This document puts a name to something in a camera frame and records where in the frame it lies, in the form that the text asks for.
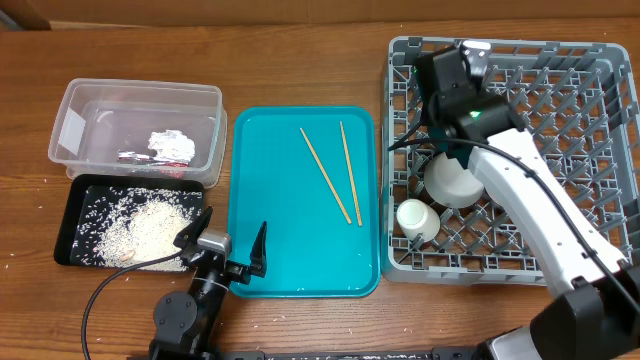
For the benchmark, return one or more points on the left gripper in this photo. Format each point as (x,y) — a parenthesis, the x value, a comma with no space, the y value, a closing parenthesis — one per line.
(241,272)

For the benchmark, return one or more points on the foil ball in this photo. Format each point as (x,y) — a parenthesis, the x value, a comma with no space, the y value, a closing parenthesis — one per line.
(172,145)

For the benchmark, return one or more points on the red wrapper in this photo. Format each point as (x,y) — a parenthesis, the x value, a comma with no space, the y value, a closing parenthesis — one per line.
(168,166)

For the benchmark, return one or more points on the white cup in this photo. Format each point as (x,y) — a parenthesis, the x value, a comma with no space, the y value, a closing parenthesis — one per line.
(417,218)

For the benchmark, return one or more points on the grey bowl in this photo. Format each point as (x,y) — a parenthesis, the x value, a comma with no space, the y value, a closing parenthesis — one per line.
(449,184)

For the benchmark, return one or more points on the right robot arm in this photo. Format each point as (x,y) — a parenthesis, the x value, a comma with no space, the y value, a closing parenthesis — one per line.
(594,313)

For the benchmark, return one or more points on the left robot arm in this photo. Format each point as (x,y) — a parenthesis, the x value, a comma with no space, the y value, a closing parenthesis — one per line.
(184,320)

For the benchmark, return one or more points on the rice pile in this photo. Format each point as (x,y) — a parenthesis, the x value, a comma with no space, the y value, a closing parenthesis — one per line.
(122,226)

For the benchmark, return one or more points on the teal plastic tray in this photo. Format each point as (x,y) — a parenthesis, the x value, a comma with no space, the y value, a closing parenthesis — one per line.
(311,251)

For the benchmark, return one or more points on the black rectangular tray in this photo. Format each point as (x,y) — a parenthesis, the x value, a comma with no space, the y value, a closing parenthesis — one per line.
(77,195)

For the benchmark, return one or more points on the clear plastic bin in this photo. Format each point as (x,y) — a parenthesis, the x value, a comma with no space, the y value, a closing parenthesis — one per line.
(97,118)

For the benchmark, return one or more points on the grey dish rack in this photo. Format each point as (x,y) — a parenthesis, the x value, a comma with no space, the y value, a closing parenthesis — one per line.
(579,102)

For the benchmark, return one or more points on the black rail bottom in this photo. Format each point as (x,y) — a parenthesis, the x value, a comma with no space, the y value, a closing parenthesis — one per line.
(436,353)

